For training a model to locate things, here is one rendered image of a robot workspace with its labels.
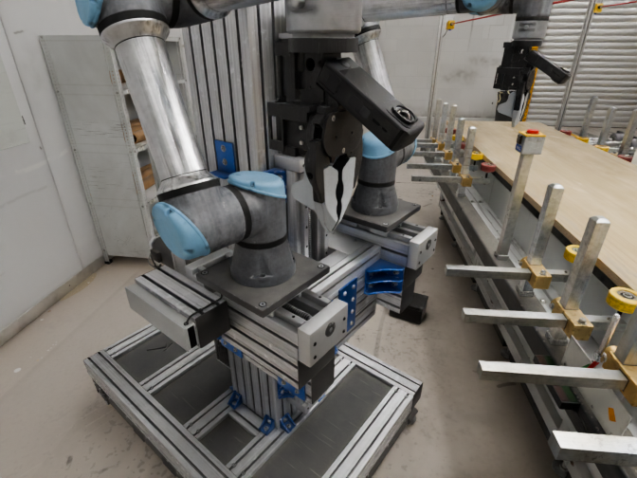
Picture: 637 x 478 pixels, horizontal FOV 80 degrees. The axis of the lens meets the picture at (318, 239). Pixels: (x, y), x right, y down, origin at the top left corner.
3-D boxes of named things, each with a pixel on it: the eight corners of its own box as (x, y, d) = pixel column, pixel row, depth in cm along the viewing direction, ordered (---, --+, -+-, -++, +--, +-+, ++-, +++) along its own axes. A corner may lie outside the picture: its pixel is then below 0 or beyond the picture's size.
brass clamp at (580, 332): (567, 340, 105) (573, 325, 103) (546, 309, 117) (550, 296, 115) (591, 340, 105) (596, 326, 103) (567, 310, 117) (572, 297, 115)
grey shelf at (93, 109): (104, 264, 293) (37, 34, 222) (164, 216, 372) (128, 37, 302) (158, 268, 287) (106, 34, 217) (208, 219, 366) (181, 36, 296)
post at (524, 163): (497, 260, 160) (523, 154, 140) (493, 254, 165) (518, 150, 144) (508, 260, 160) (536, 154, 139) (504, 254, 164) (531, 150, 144)
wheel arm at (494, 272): (445, 278, 133) (447, 267, 131) (444, 273, 136) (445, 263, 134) (577, 284, 129) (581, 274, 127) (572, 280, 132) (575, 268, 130)
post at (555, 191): (517, 310, 141) (554, 185, 119) (513, 303, 144) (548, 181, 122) (526, 310, 140) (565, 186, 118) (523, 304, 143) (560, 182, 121)
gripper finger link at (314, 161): (328, 193, 46) (329, 118, 42) (340, 195, 45) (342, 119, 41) (302, 204, 43) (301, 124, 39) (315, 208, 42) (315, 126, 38)
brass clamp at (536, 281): (531, 288, 128) (535, 275, 125) (516, 267, 140) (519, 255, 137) (550, 289, 127) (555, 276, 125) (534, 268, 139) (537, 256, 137)
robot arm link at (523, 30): (551, 21, 96) (544, 20, 90) (546, 42, 98) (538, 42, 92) (518, 22, 100) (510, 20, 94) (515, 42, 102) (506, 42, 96)
